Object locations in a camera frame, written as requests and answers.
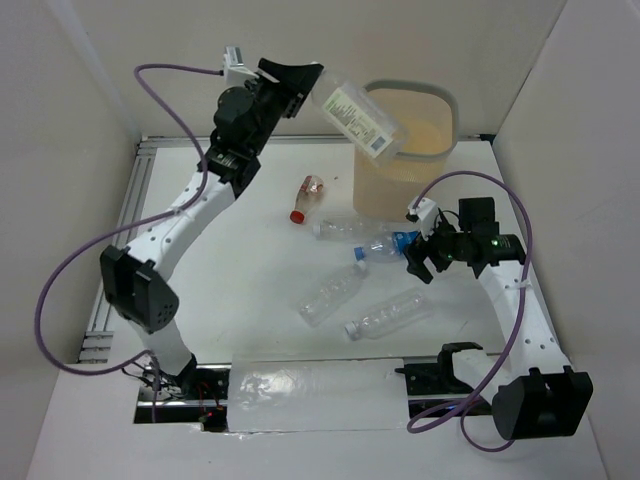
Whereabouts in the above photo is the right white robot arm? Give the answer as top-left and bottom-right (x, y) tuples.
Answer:
(403, 197), (593, 441)

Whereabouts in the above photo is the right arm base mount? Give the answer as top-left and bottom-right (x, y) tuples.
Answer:
(395, 342), (482, 417)

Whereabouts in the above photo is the aluminium frame rail left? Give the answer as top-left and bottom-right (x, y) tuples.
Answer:
(79, 135), (156, 361)

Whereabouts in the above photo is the blue-labelled blue-capped bottle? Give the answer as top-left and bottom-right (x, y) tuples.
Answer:
(354, 231), (418, 263)

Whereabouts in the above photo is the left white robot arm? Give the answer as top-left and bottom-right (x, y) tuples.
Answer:
(100, 59), (324, 399)

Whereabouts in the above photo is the small red-capped bottle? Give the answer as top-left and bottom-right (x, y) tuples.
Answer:
(289, 175), (324, 224)

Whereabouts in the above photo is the clear bottle front white cap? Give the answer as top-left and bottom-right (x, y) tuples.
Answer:
(344, 288), (432, 341)

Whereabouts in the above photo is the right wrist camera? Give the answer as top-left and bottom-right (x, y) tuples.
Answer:
(406, 197), (439, 238)

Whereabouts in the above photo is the glossy white tape sheet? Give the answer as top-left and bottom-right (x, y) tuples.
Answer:
(227, 359), (408, 433)

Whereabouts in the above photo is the large labelled clear bottle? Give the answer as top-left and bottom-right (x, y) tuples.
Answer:
(311, 70), (407, 168)

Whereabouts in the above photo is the clear bottle near bin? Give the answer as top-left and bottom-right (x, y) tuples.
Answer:
(312, 215), (390, 241)

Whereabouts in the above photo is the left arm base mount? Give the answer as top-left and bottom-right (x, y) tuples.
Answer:
(124, 364), (231, 433)

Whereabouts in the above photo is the clear bottle white cap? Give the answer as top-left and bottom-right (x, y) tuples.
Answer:
(344, 288), (432, 341)
(296, 260), (368, 327)

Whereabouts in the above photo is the beige mesh waste bin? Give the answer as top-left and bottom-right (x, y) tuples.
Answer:
(352, 79), (459, 222)

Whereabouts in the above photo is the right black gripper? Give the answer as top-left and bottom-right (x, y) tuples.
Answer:
(402, 210), (471, 284)

